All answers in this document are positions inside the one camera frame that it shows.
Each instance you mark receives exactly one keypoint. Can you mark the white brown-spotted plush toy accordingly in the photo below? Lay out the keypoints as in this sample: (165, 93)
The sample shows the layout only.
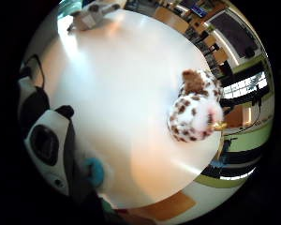
(193, 112)

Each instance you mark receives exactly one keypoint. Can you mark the black and white panda plush toy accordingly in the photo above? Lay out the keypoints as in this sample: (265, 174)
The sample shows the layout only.
(54, 125)

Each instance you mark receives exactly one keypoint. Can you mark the black chair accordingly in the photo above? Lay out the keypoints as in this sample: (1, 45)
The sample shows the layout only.
(225, 68)

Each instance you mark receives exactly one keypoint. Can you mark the wooden desk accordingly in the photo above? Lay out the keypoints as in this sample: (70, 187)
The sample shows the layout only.
(171, 18)

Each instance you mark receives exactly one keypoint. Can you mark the bright window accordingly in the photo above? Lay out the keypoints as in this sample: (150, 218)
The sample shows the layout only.
(245, 85)

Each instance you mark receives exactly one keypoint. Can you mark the grey and white plush toy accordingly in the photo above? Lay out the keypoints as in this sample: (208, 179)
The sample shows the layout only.
(89, 15)

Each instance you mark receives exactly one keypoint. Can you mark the blue sign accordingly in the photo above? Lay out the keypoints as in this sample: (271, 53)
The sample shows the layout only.
(198, 11)

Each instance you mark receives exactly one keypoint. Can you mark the dark wall screen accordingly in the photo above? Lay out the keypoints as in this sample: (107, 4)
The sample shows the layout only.
(234, 31)

